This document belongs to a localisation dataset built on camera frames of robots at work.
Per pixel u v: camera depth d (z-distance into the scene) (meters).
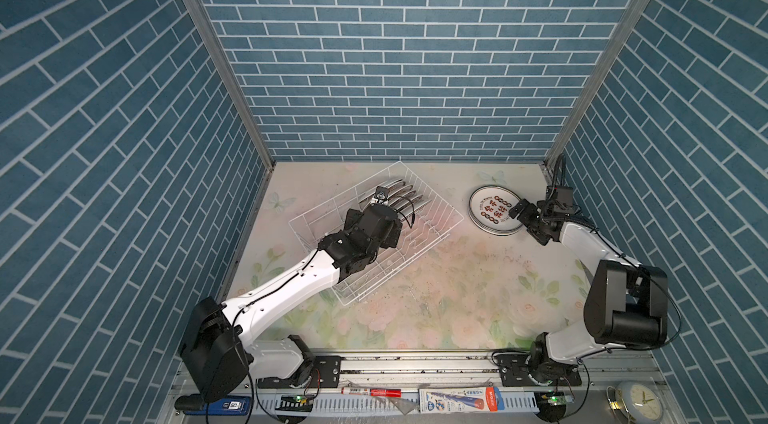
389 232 0.61
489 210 1.02
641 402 0.67
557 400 0.71
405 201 0.67
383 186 0.82
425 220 0.94
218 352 0.38
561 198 0.72
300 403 0.72
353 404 0.77
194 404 0.64
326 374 0.74
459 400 0.69
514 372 0.74
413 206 0.88
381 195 0.67
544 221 0.69
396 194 0.91
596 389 0.72
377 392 0.70
